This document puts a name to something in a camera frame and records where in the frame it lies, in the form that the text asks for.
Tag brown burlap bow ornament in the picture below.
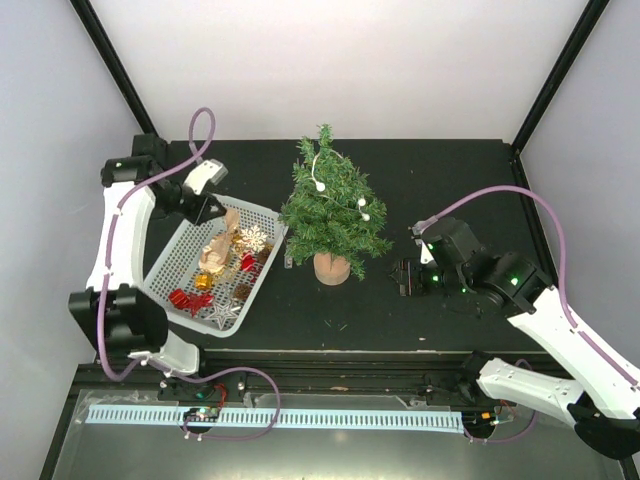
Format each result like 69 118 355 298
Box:
208 209 240 252

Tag white plastic basket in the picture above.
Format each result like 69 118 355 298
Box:
143 196 287 338

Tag brown pine cone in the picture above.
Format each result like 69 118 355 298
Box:
233 283 252 302
256 246 272 265

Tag small green christmas tree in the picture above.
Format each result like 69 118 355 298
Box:
277 123 394 287

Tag clear wire string lights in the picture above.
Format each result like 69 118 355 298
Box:
282 147 372 271

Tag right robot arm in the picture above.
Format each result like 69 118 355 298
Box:
390 217 639 460

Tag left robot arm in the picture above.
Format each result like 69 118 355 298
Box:
68 134 228 399

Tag white snowflake ornament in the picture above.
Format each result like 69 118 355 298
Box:
240 225 269 253

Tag beige burlap sack ornament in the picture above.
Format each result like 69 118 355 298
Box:
198 247 230 274

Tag gold glitter word ornament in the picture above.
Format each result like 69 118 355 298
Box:
219 234 247 281

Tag red santa ornament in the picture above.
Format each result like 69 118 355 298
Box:
241 252 257 272

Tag gold gift box ornament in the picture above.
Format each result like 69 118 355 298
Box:
194 272 214 291

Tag red gold gift ornament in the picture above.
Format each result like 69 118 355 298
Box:
168 289 192 310

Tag red star ornament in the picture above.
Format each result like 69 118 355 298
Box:
188 292 215 318

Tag silver star ornament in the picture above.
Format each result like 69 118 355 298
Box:
205 300 242 331

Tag right circuit board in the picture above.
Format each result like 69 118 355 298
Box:
464 405 517 427

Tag circuit board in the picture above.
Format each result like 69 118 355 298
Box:
464 405 517 427
183 406 220 423

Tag left circuit board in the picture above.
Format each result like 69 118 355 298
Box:
183 406 220 423

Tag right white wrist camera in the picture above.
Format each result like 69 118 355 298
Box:
409 219 439 266

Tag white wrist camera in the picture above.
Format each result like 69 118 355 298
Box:
183 160 228 195
409 219 439 266

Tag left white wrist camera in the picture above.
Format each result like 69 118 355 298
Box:
183 160 228 195

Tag left black frame post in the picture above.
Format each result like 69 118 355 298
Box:
70 0 157 134

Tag black frame post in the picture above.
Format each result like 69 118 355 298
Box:
70 0 157 134
511 0 610 155

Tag white slotted cable duct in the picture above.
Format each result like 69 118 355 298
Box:
85 405 464 434

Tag right black frame post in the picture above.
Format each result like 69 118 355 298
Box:
511 0 610 155

